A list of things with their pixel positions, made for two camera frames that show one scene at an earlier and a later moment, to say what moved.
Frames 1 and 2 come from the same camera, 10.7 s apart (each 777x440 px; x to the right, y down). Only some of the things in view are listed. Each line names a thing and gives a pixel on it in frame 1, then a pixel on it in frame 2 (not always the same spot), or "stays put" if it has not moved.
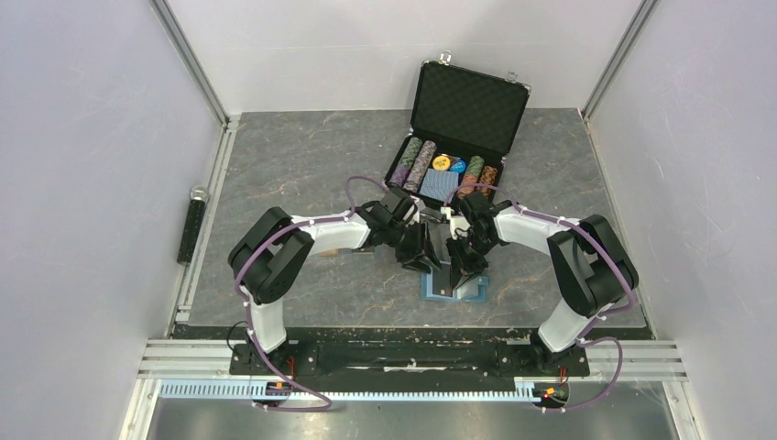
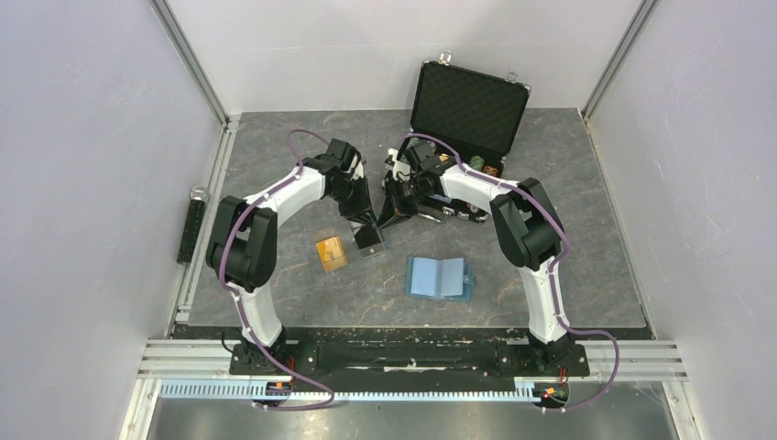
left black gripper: [421, 254] -> [362, 211]
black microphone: [199, 194] stays put
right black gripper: [461, 266] -> [394, 207]
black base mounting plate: [406, 359] stays put
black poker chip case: [463, 122] stays put
